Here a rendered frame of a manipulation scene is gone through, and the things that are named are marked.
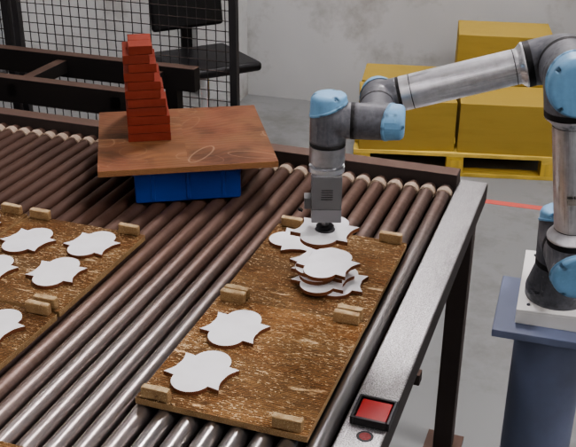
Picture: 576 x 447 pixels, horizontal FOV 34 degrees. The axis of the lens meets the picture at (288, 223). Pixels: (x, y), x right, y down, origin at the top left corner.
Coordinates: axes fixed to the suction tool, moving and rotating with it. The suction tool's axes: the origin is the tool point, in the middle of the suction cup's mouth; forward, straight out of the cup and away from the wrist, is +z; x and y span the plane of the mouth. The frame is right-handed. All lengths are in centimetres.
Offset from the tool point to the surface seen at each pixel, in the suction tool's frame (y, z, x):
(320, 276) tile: -5.4, 13.4, -0.5
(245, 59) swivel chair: -335, 56, -31
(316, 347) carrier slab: 16.2, 18.4, -1.9
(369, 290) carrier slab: -7.7, 18.4, 11.0
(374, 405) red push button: 35.3, 19.1, 8.6
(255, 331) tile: 11.7, 17.4, -14.8
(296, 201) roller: -63, 21, -5
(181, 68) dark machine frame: -158, 10, -48
